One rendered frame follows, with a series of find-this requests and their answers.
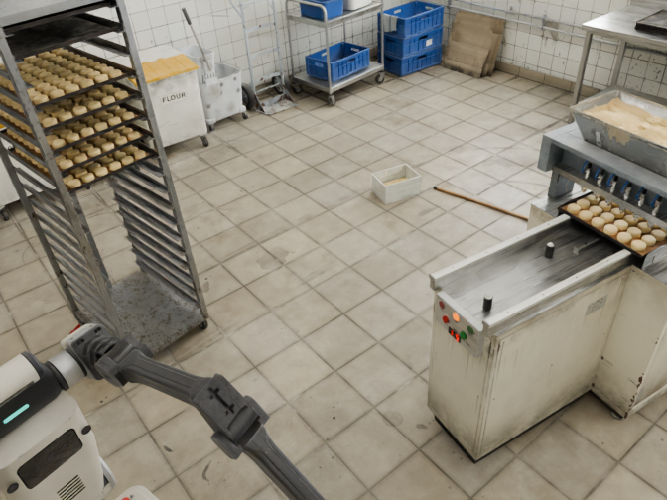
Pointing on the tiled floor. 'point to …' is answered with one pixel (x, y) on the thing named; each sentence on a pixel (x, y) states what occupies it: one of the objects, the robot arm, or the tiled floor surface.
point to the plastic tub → (396, 184)
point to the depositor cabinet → (625, 326)
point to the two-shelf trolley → (328, 50)
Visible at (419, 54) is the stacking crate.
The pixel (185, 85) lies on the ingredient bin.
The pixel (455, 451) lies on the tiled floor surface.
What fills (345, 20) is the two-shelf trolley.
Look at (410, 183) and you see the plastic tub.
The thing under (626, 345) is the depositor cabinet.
